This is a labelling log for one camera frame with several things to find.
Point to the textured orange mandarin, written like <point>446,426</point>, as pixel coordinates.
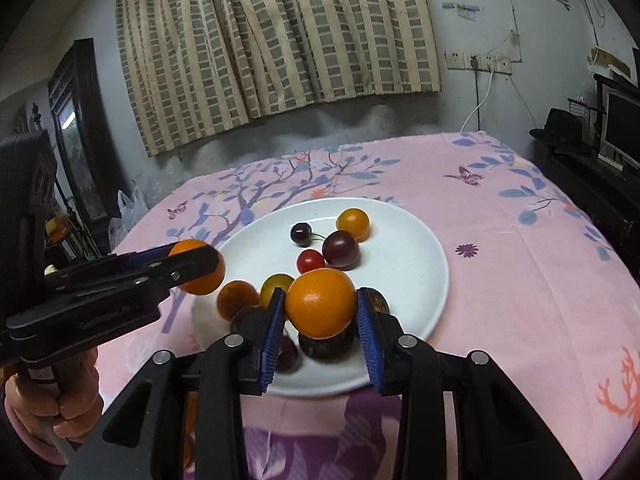
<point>321,303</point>

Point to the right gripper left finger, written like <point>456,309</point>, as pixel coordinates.
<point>141,434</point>

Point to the wall power sockets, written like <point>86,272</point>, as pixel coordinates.
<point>489,62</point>

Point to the yellow-green round fruit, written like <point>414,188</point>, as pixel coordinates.
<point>355,222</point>

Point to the pink patterned tablecloth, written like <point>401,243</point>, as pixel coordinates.
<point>533,283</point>

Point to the yellow orange lemon-shaped fruit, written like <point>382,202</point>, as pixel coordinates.
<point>279,280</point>

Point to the striped beige curtain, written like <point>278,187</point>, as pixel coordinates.
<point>196,68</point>

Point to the white round plate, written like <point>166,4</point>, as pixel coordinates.
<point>402,258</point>

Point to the red cherry tomato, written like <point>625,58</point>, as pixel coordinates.
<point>308,260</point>

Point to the orange mandarin on plate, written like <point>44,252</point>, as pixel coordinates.
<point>235,296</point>

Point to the dark cherry short stem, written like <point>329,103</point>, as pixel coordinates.
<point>303,235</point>

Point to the round orange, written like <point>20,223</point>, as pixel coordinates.
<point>206,266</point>

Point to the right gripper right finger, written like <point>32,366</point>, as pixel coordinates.
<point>499,434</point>

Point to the dark cherry long stem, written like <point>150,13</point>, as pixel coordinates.
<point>288,358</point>

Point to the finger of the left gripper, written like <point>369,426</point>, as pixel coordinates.
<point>107,267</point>
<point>150,284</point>

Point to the plastic bags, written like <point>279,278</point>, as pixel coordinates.
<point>131,210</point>

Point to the black hat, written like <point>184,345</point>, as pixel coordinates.
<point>562,131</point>

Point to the large dark plum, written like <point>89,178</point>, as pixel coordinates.
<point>341,250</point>

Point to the computer monitor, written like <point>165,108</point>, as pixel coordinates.
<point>620,133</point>

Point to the person's left hand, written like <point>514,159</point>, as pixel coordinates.
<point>74,414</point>

